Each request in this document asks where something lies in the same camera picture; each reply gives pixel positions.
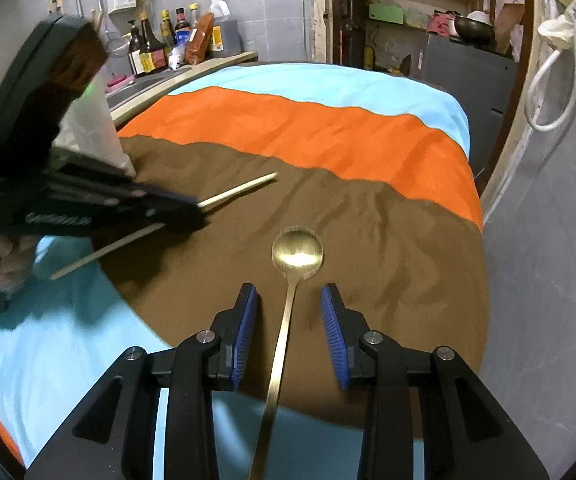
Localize bamboo chopstick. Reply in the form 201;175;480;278
50;172;278;281

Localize gold spoon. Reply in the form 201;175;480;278
249;226;325;479

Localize person's left hand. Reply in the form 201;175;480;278
0;234;39;292

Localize white plastic utensil basket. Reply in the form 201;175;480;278
53;75;136;177

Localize steel sink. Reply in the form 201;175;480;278
105;66;191;110

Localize dark soy sauce bottle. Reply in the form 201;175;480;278
128;20;146;77

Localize brown snack bag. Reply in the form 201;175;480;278
185;12;214;65

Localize clear oil jug yellow cap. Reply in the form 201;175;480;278
210;0;230;55

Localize striped blue orange brown cloth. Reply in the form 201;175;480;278
0;64;490;479

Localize green box on shelf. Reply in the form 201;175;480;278
368;3;404;25

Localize pink cloth on cabinet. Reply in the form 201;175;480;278
425;11;457;37

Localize dark grey cabinet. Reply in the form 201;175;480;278
410;34;517;176

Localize black bowl on cabinet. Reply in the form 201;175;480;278
454;16;495;50

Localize wooden cutting board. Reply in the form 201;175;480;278
494;2;524;54

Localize white rubber glove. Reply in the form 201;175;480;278
538;0;576;50

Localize white hose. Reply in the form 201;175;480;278
523;14;576;134

